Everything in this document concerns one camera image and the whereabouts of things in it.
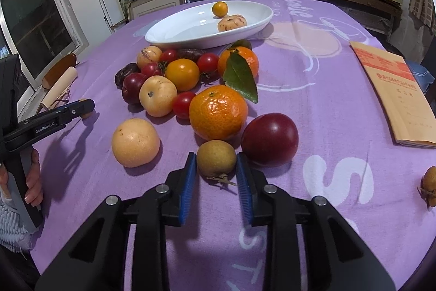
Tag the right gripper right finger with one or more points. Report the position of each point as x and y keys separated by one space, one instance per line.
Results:
x=336 y=256

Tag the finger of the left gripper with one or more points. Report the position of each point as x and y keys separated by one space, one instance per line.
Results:
x=42 y=125

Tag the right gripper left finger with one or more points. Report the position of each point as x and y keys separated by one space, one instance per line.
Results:
x=94 y=258

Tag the large yellow pear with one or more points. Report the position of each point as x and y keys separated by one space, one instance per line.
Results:
x=135 y=142

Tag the small dark red plum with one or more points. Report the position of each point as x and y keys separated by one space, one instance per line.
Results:
x=131 y=87

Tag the dark purple wrinkled fruit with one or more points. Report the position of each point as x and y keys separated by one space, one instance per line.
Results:
x=124 y=72

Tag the large dark red plum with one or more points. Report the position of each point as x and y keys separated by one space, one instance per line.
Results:
x=270 y=140

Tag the small brown longan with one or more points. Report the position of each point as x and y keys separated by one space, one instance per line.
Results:
x=216 y=159

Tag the red cherry tomato top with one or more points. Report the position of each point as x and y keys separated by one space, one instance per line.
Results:
x=168 y=56

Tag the red cherry tomato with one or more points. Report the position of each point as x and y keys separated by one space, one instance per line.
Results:
x=208 y=63
x=168 y=56
x=181 y=105
x=151 y=69

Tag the large orange mandarin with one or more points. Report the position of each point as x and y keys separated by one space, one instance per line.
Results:
x=218 y=113

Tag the person's left hand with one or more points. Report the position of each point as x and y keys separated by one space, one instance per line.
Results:
x=34 y=195

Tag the beige glasses case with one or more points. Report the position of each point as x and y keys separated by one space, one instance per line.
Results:
x=59 y=87

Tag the wooden chair left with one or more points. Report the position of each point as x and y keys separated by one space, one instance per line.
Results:
x=69 y=60

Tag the longan pair on twig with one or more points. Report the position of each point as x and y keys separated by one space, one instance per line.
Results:
x=427 y=188

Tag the medium yellow pear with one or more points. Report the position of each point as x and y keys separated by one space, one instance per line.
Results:
x=157 y=95

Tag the red cherry tomato left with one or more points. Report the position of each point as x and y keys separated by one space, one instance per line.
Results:
x=151 y=69

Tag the striped beige melon fruit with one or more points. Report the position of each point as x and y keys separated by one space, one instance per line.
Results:
x=148 y=55

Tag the orange paper notebook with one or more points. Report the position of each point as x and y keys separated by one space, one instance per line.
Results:
x=410 y=116

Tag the red cherry tomato front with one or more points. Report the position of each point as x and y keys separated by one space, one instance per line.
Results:
x=181 y=105

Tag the orange yellow tomato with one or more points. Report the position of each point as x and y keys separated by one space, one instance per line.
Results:
x=183 y=73

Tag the dark date fruit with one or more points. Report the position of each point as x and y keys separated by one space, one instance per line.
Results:
x=191 y=54

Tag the red cherry tomato right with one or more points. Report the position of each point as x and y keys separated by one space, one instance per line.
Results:
x=208 y=63

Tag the white oval plate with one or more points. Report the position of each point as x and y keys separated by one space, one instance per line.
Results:
x=198 y=27

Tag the framed picture leaning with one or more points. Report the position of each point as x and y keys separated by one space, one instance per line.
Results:
x=143 y=7

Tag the blue cushion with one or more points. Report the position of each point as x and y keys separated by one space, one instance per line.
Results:
x=422 y=75

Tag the mandarin with green leaf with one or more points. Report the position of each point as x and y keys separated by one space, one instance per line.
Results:
x=238 y=66

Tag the small yellow orange in plate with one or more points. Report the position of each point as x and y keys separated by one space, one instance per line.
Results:
x=220 y=9

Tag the speckled beige fruit in plate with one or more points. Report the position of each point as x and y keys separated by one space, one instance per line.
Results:
x=231 y=22

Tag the patterned curtain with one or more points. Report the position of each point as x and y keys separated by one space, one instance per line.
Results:
x=424 y=10

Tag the window with white frame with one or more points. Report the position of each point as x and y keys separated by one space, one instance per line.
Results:
x=40 y=32

